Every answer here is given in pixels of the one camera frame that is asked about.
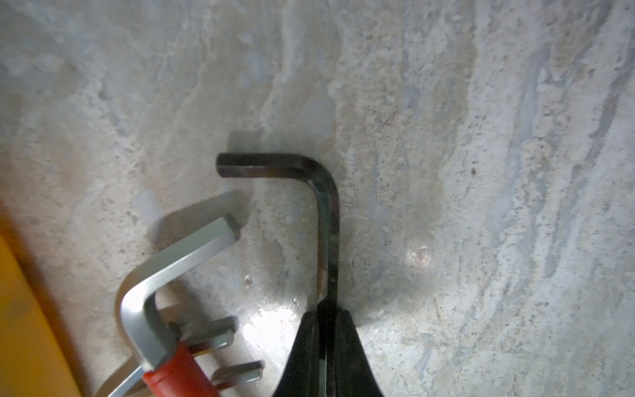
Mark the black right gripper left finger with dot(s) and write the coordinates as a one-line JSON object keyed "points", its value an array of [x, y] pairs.
{"points": [[300, 377]]}

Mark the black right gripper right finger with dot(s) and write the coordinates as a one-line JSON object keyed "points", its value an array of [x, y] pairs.
{"points": [[348, 369]]}

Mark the red hex key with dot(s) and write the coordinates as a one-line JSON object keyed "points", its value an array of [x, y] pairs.
{"points": [[168, 367]]}

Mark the black hex key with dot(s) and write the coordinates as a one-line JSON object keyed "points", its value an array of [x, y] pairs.
{"points": [[319, 179]]}

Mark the yellow plastic storage box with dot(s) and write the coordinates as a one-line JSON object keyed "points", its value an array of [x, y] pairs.
{"points": [[32, 363]]}

